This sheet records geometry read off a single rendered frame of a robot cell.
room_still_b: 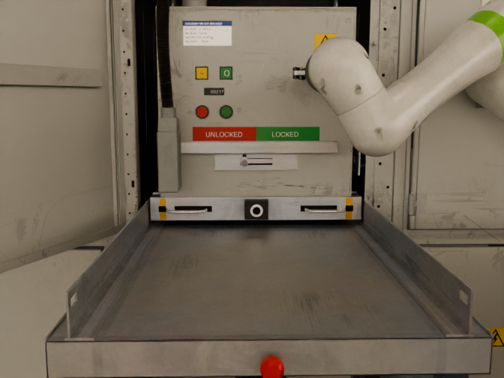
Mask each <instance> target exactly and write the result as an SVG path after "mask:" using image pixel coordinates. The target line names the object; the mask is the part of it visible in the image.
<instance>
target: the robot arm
mask: <svg viewBox="0 0 504 378"><path fill-rule="evenodd" d="M292 75H293V76H292V78H293V79H294V80H297V79H298V80H305V78H306V79H307V82H308V84H309V85H310V87H311V88H312V89H314V90H315V91H317V92H319V93H320V94H321V95H322V96H323V97H324V99H325V100H326V102H327V103H328V105H329V106H330V107H331V108H332V110H333V111H334V113H335V115H336V116H337V117H338V119H339V121H340V123H341V124H342V126H343V129H344V130H345V131H346V134H347V136H348V137H349V140H350V142H351V143H352V145H353V146H354V147H355V148H356V149H357V150H358V151H359V152H361V153H362V154H364V155H367V156H371V157H382V156H385V155H389V154H391V153H392V152H394V151H395V150H396V149H397V148H398V147H399V146H400V145H401V144H402V143H403V142H404V140H405V139H406V138H407V137H408V136H409V135H410V134H411V133H412V132H413V131H414V130H415V129H416V128H417V127H418V126H419V125H420V124H421V123H422V122H423V121H424V120H425V119H427V118H428V117H429V116H430V115H431V114H432V113H434V112H435V111H436V110H437V109H439V108H440V107H441V106H442V105H443V104H444V103H445V102H447V101H448V100H449V99H451V98H452V97H454V96H455V95H456V94H457V93H459V92H460V91H462V90H463V89H465V91H466V93H467V94H468V95H469V97H470V98H471V99H473V100H474V101H475V102H476V103H478V104H480V105H481V106H483V107H484V108H485V109H487V110H489V111H490V112H491V113H493V114H494V115H495V116H496V117H498V118H499V119H501V120H502V121H503V122H504V0H490V1H489V2H488V3H486V4H485V5H484V6H483V7H481V8H480V9H479V10H477V11H476V12H475V13H474V14H473V15H472V16H471V17H470V18H469V19H468V20H467V21H464V22H462V23H461V24H460V25H459V26H458V27H457V28H456V29H455V30H454V31H453V32H452V33H451V34H450V35H449V36H448V37H447V38H446V39H445V40H444V41H443V42H442V43H441V44H440V45H439V46H438V47H437V48H436V49H435V50H434V51H433V52H432V53H431V54H430V55H429V56H428V57H426V58H425V59H424V60H423V61H421V62H420V63H419V64H417V65H416V66H415V67H414V68H413V69H412V70H410V71H409V72H408V73H406V74H405V75H403V76H402V77H401V78H399V79H398V80H396V81H395V82H393V83H392V84H391V85H390V86H389V87H388V88H385V87H384V85H383V84H382V82H381V80H380V78H379V77H378V75H377V72H376V71H375V69H374V66H373V65H372V63H371V60H370V59H369V56H368V54H367V52H366V50H365V49H364V47H363V46H362V45H361V44H360V43H358V42H357V41H355V40H353V39H351V38H348V37H333V38H330V39H328V40H325V41H324V42H322V43H321V44H320V45H319V46H318V47H317V48H316V49H315V50H314V52H313V55H312V56H311V57H310V58H309V59H308V61H307V64H306V67H305V68H302V67H294V68H293V72H292Z"/></svg>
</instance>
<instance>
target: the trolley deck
mask: <svg viewBox="0 0 504 378"><path fill-rule="evenodd" d="M471 332H472V333H473V334H474V337H445V335H444V334H443V333H442V332H441V331H440V330H439V329H438V328H437V327H436V325H435V324H434V323H433V322H432V321H431V319H430V318H429V317H428V316H427V315H426V313H425V312H424V311H423V310H422V309H421V308H420V307H419V306H418V305H417V303H416V302H415V301H414V300H413V298H412V297H411V296H410V295H409V294H408V293H407V291H406V290H405V289H404V288H403V287H402V286H401V285H400V284H399V283H398V281H397V280H396V279H395V278H394V276H393V275H392V274H391V273H390V272H389V270H388V269H387V268H386V267H385V266H384V265H383V264H382V263H381V262H380V260H379V259H378V258H377V257H376V256H375V254H374V253H373V252H372V251H371V249H370V248H369V247H368V246H367V245H366V244H365V243H364V242H363V241H362V240H361V238H360V237H359V236H358V235H357V234H356V232H355V231H354V230H353V229H352V227H281V228H161V229H160V231H159V233H158V234H157V236H156V237H155V239H154V241H153V242H152V244H151V246H150V248H149V249H148V251H147V252H146V254H145V256H144V257H143V259H142V261H141V263H140V264H139V266H138V267H137V269H136V271H135V272H134V274H133V276H132V278H131V279H130V281H129V282H128V284H127V286H126V287H125V289H124V291H123V293H122V294H121V296H120V297H119V299H118V301H117V302H116V304H115V306H114V308H113V309H112V311H111V312H110V314H109V316H108V317H107V319H106V321H105V323H104V324H103V326H102V327H101V329H100V331H99V332H98V334H97V336H96V338H95V339H94V340H65V337H66V335H67V334H68V324H67V311H66V313H65V314H64V315H63V317H62V318H61V319H60V320H59V321H58V322H57V323H56V325H55V326H54V327H53V329H52V330H51V331H50V333H49V334H48V335H47V336H46V337H45V338H44V339H45V351H46V375H47V378H179V377H261V376H262V375H261V373H260V363H261V361H262V360H263V359H264V358H265V357H267V356H269V355H273V356H277V357H278V358H280V359H281V360H282V362H283V366H284V374H283V377H319V376H390V375H461V374H491V359H492V349H493V338H494V334H493V333H491V332H490V331H489V330H488V329H487V328H486V327H485V326H484V325H483V324H482V323H481V322H479V321H478V320H477V319H476V318H475V317H474V316H473V315H472V326H471Z"/></svg>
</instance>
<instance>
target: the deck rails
mask: <svg viewBox="0 0 504 378"><path fill-rule="evenodd" d="M351 227H352V229H353V230H354V231H355V232H356V234H357V235H358V236H359V237H360V238H361V240H362V241H363V242H364V243H365V244H366V245H367V246H368V247H369V248H370V250H371V251H372V252H373V253H374V254H375V256H376V257H377V258H378V259H379V261H380V262H381V263H382V264H383V265H384V266H385V267H386V268H387V269H388V270H389V272H390V273H391V274H392V275H393V276H394V278H395V279H396V280H397V281H398V283H399V284H400V285H401V286H402V287H403V288H404V289H405V290H406V291H407V293H408V294H409V295H410V296H411V297H412V299H413V300H414V301H415V302H416V303H417V305H418V306H419V307H420V308H421V309H422V310H423V311H424V312H425V313H426V315H427V316H428V317H429V318H430V320H431V321H432V322H433V323H434V324H435V325H436V327H437V328H438V329H439V330H440V331H441V332H442V333H443V334H444V335H445V337H446V338H452V337H474V334H473V333H472V332H471V326H472V315H473V292H474V289H473V288H472V287H470V286H469V285H468V284H466V283H465V282H464V281H463V280H461V279H460V278H459V277H458V276H457V275H456V274H454V273H453V272H452V271H450V270H449V269H448V268H447V267H445V266H444V265H443V264H442V263H441V262H440V261H439V260H437V259H436V258H435V257H434V256H432V255H431V254H430V253H428V252H427V251H426V250H425V249H424V248H423V247H421V246H420V245H419V244H418V243H416V242H415V241H414V240H412V239H411V238H410V237H409V236H408V235H407V234H406V233H404V232H403V231H402V230H401V229H399V228H398V227H397V226H395V225H394V224H393V223H392V222H391V221H390V220H388V219H387V218H386V217H385V216H383V215H382V214H381V213H380V212H378V211H377V210H376V209H375V208H374V207H373V206H372V205H370V204H369V203H368V202H366V201H364V226H351ZM160 229H161V226H149V212H148V202H146V203H145V204H144V205H143V206H142V208H141V209H140V210H139V211H138V212H137V213H136V214H135V215H134V216H133V217H132V218H131V219H130V221H129V222H128V223H127V224H126V225H125V226H124V228H123V229H122V230H121V231H120V232H119V233H118V235H117V236H116V237H115V238H114V239H113V240H112V241H111V242H110V243H109V244H108V245H107V246H106V247H105V249H104V250H103V251H102V252H101V253H100V254H99V256H98V257H97V258H96V259H95V260H94V261H93V262H92V264H91V265H90V266H89V267H88V268H87V269H86V270H85V271H84V272H83V273H82V274H81V275H80V277H79V278H78V279H77V280H76V281H75V282H74V284H73V285H72V286H71V287H70V288H69V289H68V290H67V292H66V293H65V295H66V309H67V335H66V337H65V338H64V340H65V341H93V340H94V339H95V338H96V336H97V334H98V332H99V331H100V330H101V327H102V326H103V324H104V323H105V321H106V319H107V317H108V316H109V315H110V312H111V311H112V309H113V308H114V306H115V304H116V302H117V301H118V300H119V297H120V296H121V294H122V293H123V291H124V289H125V287H126V286H127V285H128V282H129V281H130V279H131V278H132V276H133V274H134V272H135V271H136V270H137V267H138V266H139V264H140V263H141V261H142V259H143V257H144V256H145V255H146V252H147V251H148V249H149V248H150V246H151V244H152V242H153V241H154V240H155V237H156V236H157V234H158V233H159V231H160ZM462 291H463V292H464V293H465V294H466V295H468V302H467V303H466V302H465V301H464V300H463V299H462V298H461V296H462ZM73 295H74V297H75V302H74V303H73V304H72V305H71V298H72V297H73Z"/></svg>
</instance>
